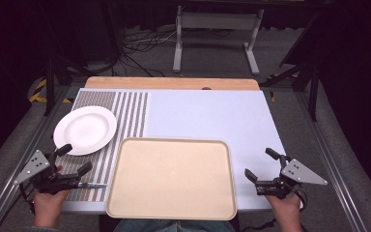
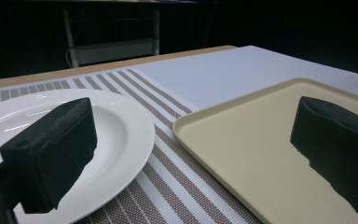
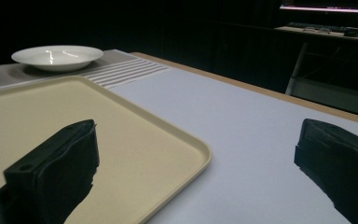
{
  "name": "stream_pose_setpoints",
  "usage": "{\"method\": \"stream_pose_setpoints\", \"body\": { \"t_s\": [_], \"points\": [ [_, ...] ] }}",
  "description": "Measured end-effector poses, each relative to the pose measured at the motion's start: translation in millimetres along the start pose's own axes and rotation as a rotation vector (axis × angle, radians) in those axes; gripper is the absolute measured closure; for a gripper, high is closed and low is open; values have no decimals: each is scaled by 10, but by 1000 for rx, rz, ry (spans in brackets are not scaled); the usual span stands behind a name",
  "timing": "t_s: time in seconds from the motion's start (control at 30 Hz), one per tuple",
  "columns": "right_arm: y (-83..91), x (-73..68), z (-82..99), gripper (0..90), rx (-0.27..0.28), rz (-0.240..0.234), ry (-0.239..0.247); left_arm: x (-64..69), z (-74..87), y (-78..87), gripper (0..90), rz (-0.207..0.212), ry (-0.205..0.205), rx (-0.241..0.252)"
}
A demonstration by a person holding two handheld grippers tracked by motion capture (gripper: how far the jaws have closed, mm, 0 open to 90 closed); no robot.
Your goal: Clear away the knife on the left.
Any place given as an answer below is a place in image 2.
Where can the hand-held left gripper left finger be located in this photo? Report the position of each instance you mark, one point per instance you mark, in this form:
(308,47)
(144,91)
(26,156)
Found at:
(52,149)

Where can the white round plate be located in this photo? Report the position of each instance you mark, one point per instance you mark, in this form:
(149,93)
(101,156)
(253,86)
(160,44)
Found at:
(118,137)

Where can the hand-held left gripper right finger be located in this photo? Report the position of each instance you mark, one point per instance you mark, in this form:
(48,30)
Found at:
(338,140)

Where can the brown striped placemat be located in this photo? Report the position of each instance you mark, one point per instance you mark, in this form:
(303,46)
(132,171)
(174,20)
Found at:
(174,186)

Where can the beige plastic tray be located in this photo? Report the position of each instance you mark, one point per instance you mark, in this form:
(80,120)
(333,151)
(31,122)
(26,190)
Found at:
(245,140)

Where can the metal stand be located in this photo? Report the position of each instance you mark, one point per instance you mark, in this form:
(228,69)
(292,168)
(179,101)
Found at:
(115,49)

